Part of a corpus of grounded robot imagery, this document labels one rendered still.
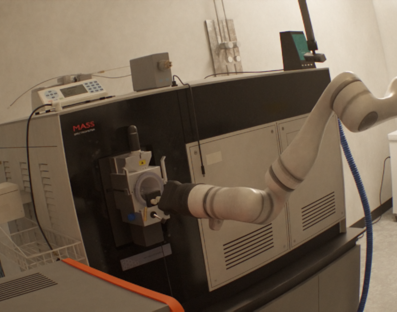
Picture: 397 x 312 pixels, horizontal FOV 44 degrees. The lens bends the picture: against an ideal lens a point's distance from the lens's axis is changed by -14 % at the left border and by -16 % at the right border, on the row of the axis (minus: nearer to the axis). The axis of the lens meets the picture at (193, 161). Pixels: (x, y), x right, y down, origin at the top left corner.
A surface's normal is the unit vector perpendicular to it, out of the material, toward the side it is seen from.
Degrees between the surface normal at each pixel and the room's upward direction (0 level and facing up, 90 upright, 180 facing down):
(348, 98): 67
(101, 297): 0
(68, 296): 0
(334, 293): 90
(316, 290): 90
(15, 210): 90
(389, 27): 90
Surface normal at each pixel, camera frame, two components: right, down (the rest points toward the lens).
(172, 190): -0.64, -0.44
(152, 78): -0.75, 0.22
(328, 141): 0.65, 0.02
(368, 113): 0.36, 0.46
